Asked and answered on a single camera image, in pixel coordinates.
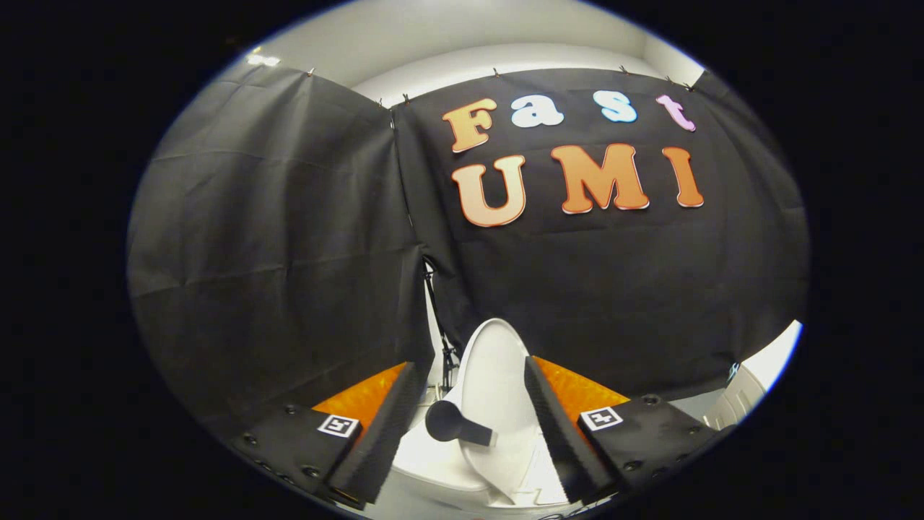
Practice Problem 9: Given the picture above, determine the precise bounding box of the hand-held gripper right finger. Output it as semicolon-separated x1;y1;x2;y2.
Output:
523;355;723;505

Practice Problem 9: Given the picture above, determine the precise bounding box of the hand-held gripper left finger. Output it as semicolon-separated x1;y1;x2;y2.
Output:
232;361;427;506

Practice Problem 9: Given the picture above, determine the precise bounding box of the white toilet body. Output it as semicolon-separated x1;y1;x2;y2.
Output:
361;401;578;520

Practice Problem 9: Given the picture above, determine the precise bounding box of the black backdrop cloth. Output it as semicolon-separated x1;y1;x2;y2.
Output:
126;61;809;434

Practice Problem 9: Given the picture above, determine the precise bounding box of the white drawer cabinet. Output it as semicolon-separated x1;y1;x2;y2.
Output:
704;320;803;432

